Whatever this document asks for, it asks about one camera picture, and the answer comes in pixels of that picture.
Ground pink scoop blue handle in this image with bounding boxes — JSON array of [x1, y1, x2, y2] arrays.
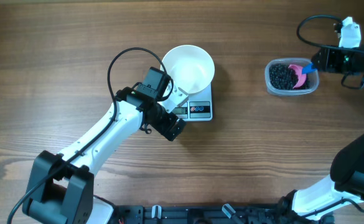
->
[[288, 63, 317, 89]]

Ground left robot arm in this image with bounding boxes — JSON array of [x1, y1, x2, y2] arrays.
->
[[22, 84, 189, 223]]

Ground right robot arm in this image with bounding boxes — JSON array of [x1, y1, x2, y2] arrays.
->
[[273, 17, 364, 223]]

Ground white digital kitchen scale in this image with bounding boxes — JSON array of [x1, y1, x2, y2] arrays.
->
[[172, 85, 213, 122]]

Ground white bowl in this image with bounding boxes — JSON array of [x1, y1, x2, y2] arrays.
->
[[162, 45, 215, 95]]

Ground black beans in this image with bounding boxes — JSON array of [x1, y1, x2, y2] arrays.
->
[[269, 63, 309, 90]]

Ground clear plastic container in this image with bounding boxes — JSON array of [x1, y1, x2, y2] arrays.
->
[[264, 58, 319, 96]]

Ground left black cable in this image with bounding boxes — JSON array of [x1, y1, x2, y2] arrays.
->
[[6, 47, 170, 224]]

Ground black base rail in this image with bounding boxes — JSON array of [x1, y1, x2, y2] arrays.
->
[[109, 204, 335, 224]]

